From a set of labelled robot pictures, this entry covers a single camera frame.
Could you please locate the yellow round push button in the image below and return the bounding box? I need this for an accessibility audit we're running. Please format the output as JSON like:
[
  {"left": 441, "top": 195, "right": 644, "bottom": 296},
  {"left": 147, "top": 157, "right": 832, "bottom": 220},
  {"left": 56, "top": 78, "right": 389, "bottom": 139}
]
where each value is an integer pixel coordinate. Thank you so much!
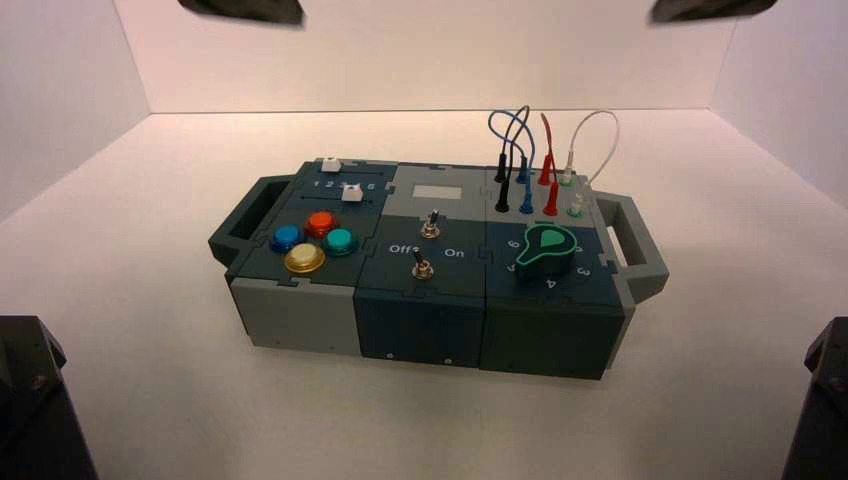
[{"left": 283, "top": 242, "right": 327, "bottom": 276}]

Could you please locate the dark teal grey control box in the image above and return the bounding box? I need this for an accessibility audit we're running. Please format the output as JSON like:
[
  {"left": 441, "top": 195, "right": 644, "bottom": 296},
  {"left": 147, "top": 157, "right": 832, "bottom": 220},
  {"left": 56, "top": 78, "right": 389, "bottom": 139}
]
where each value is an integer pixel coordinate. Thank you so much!
[{"left": 207, "top": 157, "right": 670, "bottom": 382}]

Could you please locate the red jumper wire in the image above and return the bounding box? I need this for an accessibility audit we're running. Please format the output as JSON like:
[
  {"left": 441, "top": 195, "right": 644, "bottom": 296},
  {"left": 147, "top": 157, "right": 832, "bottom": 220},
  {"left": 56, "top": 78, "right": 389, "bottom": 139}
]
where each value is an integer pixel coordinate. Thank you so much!
[{"left": 537, "top": 111, "right": 562, "bottom": 219}]

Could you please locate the teal round push button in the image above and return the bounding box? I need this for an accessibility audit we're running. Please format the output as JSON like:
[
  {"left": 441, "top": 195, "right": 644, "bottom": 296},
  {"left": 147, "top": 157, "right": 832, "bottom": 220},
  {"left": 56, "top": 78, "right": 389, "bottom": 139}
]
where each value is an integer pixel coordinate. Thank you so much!
[{"left": 321, "top": 227, "right": 361, "bottom": 258}]

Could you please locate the white rectangular label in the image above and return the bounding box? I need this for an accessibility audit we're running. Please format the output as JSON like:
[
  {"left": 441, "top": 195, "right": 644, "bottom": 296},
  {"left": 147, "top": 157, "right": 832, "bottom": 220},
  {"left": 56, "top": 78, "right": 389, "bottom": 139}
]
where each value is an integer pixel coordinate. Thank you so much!
[{"left": 411, "top": 184, "right": 464, "bottom": 202}]

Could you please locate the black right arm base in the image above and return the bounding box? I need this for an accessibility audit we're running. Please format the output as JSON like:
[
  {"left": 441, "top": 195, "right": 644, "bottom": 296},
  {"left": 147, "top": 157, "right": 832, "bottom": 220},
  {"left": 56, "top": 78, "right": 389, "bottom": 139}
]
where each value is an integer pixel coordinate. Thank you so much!
[{"left": 780, "top": 316, "right": 848, "bottom": 480}]

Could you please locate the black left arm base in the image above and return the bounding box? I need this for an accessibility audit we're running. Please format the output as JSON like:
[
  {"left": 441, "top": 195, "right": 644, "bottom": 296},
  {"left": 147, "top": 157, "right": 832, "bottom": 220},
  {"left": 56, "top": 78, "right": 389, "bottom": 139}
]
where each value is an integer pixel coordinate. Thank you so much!
[{"left": 0, "top": 315, "right": 101, "bottom": 480}]

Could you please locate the black jumper wire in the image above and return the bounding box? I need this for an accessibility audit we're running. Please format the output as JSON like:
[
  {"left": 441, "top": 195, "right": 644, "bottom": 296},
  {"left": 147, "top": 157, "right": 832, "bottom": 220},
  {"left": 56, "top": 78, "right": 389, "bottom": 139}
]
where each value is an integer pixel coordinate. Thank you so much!
[{"left": 493, "top": 104, "right": 531, "bottom": 215}]

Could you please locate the red round push button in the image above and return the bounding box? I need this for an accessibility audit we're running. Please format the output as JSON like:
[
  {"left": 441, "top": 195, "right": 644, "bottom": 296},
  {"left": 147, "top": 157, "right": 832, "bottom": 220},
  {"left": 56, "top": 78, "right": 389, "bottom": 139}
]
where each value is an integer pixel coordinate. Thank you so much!
[{"left": 303, "top": 210, "right": 340, "bottom": 241}]

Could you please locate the blue round push button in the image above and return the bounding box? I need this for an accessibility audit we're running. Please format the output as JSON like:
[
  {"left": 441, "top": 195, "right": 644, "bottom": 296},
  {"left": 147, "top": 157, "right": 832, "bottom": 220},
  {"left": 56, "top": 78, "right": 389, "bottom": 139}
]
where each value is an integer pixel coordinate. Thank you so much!
[{"left": 269, "top": 223, "right": 306, "bottom": 255}]

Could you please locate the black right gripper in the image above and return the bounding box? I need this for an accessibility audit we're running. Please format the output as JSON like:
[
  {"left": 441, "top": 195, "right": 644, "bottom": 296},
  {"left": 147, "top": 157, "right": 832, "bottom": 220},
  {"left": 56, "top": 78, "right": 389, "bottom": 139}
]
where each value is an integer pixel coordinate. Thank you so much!
[{"left": 650, "top": 0, "right": 778, "bottom": 25}]

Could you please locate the green rotary pointer knob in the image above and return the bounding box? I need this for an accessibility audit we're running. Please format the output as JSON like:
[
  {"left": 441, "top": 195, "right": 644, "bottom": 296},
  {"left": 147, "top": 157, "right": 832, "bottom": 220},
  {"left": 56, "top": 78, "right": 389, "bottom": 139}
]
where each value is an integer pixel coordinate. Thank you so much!
[{"left": 515, "top": 223, "right": 581, "bottom": 283}]

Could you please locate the blue jumper wire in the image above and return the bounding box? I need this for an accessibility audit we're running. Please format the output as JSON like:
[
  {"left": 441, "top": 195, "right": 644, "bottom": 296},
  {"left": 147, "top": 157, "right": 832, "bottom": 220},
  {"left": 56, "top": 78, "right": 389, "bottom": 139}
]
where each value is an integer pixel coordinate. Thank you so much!
[{"left": 488, "top": 109, "right": 537, "bottom": 217}]

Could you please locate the white jumper wire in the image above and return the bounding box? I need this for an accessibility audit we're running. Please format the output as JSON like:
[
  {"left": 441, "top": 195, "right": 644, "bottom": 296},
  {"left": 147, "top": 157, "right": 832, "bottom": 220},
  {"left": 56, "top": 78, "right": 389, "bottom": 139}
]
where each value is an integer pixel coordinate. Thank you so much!
[{"left": 563, "top": 109, "right": 621, "bottom": 220}]

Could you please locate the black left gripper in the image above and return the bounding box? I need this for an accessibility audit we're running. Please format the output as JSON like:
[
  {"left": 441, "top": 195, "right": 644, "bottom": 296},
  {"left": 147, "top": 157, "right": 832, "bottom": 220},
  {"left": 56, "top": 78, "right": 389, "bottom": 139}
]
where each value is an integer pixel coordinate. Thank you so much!
[{"left": 177, "top": 0, "right": 306, "bottom": 28}]

